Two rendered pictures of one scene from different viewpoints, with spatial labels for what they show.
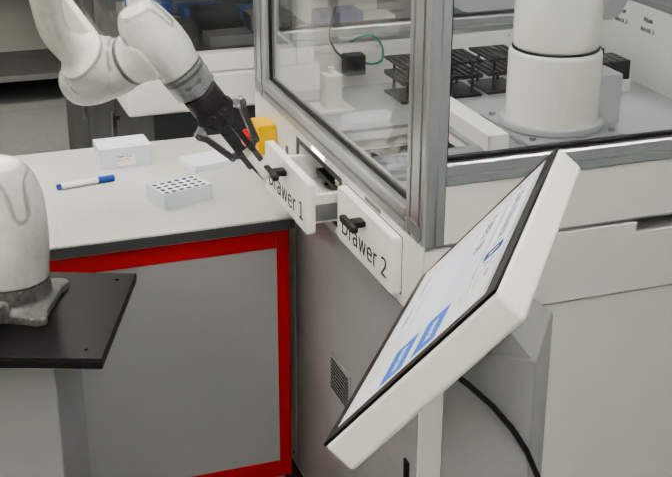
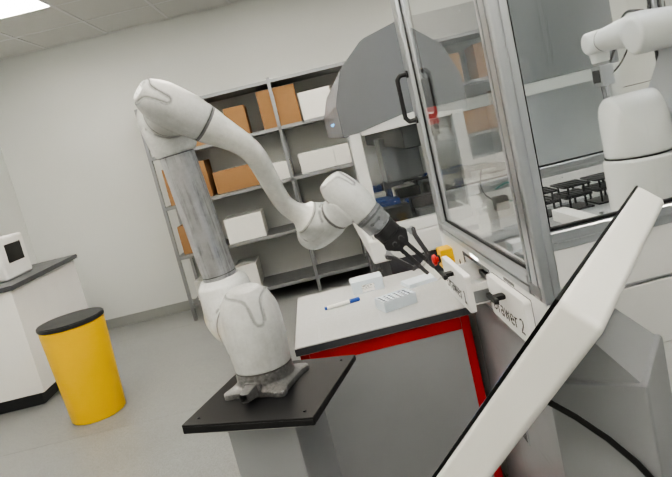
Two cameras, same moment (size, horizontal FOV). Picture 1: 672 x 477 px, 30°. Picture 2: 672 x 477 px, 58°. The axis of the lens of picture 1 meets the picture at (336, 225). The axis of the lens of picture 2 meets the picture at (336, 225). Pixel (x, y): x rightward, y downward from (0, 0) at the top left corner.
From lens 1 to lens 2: 0.81 m
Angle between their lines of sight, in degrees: 23
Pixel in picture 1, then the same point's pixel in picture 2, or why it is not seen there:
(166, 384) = (403, 431)
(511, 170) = not seen: hidden behind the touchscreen
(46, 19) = (273, 194)
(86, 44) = (305, 208)
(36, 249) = (274, 343)
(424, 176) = (533, 245)
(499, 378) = (610, 408)
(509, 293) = (577, 301)
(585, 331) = not seen: outside the picture
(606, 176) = not seen: outside the picture
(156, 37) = (343, 193)
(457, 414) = (574, 449)
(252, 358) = (460, 408)
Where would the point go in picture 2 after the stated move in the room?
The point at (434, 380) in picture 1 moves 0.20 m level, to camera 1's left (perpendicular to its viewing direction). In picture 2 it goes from (513, 416) to (331, 429)
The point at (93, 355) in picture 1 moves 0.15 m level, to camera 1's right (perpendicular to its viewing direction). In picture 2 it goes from (308, 415) to (369, 410)
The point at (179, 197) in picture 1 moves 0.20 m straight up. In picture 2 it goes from (394, 303) to (381, 247)
